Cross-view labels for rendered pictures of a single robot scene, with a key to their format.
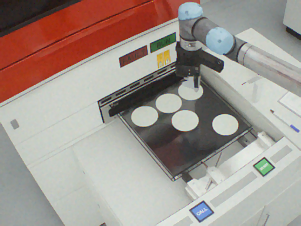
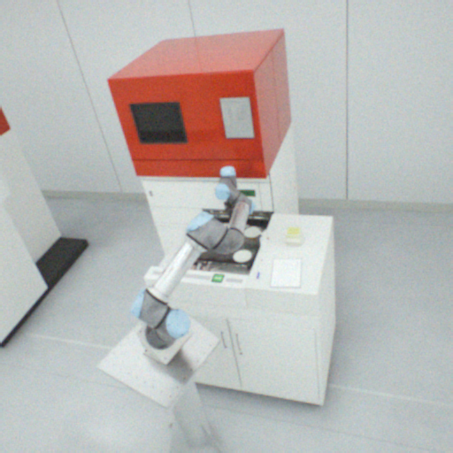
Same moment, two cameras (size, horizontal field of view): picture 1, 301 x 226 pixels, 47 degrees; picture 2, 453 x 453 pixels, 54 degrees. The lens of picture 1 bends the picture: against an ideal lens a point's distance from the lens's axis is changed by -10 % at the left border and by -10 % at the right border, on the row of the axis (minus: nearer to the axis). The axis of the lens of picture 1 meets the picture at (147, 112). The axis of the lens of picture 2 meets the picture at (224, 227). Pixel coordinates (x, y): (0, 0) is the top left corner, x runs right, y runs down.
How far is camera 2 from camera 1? 1.82 m
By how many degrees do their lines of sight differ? 40
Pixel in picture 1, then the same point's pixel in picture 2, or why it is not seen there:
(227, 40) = (221, 191)
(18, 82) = (149, 170)
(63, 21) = (174, 150)
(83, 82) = (192, 192)
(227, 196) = (188, 277)
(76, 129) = (188, 218)
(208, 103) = (249, 242)
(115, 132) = not seen: hidden behind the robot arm
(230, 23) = not seen: outside the picture
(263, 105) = (263, 255)
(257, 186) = (203, 282)
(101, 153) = not seen: hidden behind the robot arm
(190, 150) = (211, 255)
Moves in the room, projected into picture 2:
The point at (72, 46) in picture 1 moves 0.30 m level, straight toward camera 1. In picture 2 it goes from (179, 166) to (145, 193)
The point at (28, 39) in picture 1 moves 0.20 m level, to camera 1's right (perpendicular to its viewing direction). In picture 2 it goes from (156, 150) to (178, 158)
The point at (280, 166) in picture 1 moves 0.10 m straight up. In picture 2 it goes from (225, 284) to (221, 269)
